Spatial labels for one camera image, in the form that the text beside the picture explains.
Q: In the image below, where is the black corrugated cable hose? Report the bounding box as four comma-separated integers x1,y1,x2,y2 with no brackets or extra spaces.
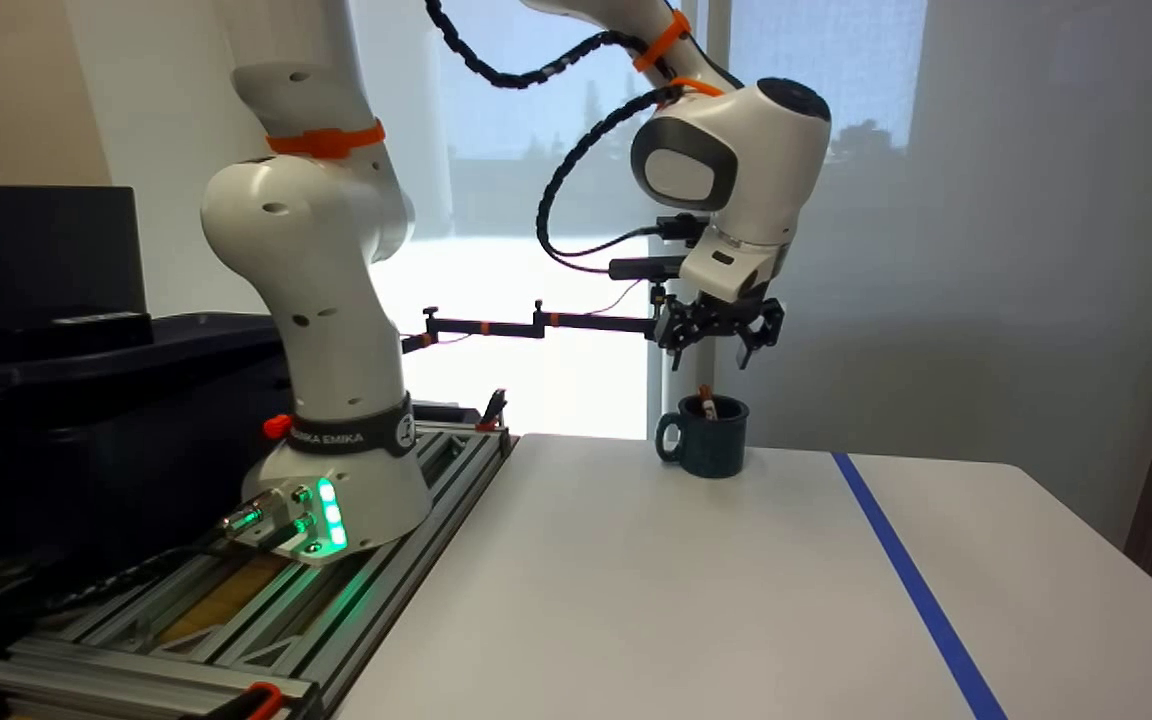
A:
422,0,688,266

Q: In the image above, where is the dark teal mug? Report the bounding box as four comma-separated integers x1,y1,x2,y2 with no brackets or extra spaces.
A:
654,392,752,478

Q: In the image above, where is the black articulated camera mount arm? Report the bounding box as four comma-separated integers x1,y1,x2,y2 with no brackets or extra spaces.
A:
399,301,669,354

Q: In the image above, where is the aluminium extrusion base frame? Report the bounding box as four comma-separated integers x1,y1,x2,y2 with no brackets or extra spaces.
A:
0,392,523,720

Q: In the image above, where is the black equipment case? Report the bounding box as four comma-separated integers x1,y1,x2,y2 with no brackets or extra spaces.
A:
0,312,297,670

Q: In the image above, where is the orange strap band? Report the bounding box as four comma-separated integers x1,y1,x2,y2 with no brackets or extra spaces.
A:
632,7,698,75
264,121,389,161

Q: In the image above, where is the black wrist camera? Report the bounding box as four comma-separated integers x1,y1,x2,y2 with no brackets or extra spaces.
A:
603,211,711,284

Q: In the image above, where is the blue tape strip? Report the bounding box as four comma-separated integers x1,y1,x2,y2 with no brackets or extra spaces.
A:
827,446,1013,720

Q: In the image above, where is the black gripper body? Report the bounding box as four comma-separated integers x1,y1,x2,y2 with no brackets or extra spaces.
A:
654,291,788,351

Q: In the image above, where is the black computer monitor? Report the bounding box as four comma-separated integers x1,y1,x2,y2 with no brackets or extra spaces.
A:
0,178,158,351

